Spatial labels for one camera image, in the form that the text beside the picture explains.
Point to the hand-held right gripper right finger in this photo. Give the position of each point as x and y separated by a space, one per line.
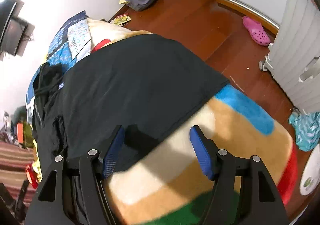
202 150

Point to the white round appliance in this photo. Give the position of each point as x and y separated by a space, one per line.
311 177

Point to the blue printed quilt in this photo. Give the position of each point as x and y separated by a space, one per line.
60 47

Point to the white oil heater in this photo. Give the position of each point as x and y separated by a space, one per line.
295 47

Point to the plush colour-block blanket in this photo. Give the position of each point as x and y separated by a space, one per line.
162 185

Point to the teal patterned cloth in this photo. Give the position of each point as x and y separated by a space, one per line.
306 131

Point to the black t-shirt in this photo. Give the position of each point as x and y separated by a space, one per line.
137 77

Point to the yellow booklets on floor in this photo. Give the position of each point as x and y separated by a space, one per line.
121 19

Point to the red plastic item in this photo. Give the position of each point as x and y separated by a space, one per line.
32 176

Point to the wooden door frame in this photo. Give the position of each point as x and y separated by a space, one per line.
226 0

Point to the yellow book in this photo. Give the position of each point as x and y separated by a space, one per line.
123 0

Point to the black zip jacket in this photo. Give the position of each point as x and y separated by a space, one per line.
47 115

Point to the black wall television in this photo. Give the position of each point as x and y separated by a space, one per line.
13 27

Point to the red striped curtain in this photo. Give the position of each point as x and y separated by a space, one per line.
12 165

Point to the pink clog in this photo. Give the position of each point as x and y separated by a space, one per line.
256 30

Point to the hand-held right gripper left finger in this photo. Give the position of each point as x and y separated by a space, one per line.
113 150

